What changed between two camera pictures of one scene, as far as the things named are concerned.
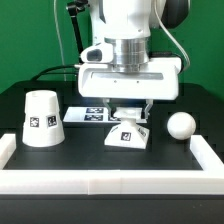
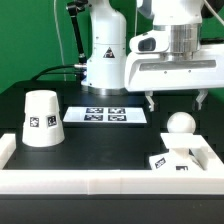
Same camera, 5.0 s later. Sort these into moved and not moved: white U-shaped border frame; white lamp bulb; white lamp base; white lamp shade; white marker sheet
Moved: white lamp base
Not moved: white lamp shade; white lamp bulb; white U-shaped border frame; white marker sheet
